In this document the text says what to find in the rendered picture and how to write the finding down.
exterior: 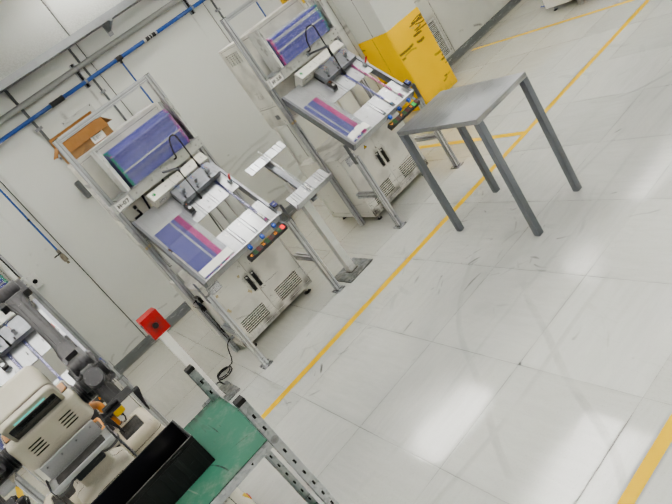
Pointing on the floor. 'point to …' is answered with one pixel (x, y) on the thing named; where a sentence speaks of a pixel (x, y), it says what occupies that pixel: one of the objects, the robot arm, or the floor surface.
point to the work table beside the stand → (473, 102)
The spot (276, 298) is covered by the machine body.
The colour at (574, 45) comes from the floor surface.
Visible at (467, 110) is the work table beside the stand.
